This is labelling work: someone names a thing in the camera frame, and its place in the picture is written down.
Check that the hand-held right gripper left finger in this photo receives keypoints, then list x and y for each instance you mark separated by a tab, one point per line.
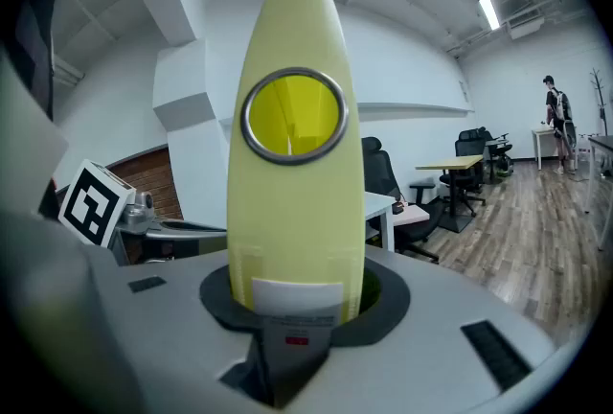
167	330

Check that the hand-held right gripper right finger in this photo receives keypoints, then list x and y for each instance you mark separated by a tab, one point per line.
421	369

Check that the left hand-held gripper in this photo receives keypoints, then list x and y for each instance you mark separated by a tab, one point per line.
93	203

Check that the yellow foam folder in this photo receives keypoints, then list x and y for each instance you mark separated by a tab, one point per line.
297	220

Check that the pink flat box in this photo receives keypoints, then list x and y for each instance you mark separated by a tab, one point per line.
413	214

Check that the black mesh high-back office chair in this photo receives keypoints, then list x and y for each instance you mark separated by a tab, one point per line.
378	167

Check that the yellow top table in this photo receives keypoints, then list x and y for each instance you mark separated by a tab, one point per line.
450	161

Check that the black office chair with headrest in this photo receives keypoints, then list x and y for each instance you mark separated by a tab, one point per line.
479	134

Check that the person's black clothed body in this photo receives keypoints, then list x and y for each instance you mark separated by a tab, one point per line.
36	43

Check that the small white table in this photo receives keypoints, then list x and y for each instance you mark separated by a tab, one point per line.
543	131

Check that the white ceiling air conditioner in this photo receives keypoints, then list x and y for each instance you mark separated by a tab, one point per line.
527	28

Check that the long ceiling light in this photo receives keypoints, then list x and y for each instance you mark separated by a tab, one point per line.
489	12

